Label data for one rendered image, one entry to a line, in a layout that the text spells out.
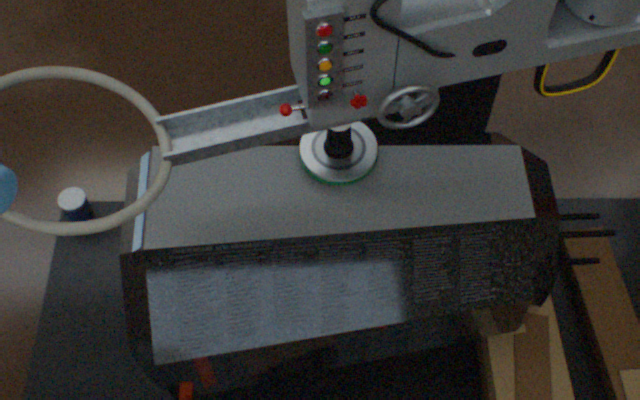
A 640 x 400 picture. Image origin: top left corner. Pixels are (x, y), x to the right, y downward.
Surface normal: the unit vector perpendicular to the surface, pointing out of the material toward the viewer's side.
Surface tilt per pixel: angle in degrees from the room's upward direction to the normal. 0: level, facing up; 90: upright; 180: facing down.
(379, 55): 90
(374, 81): 90
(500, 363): 0
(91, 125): 0
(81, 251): 0
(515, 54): 90
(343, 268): 45
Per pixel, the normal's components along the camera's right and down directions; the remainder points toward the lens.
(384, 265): 0.07, 0.23
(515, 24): 0.26, 0.82
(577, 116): 0.00, -0.52
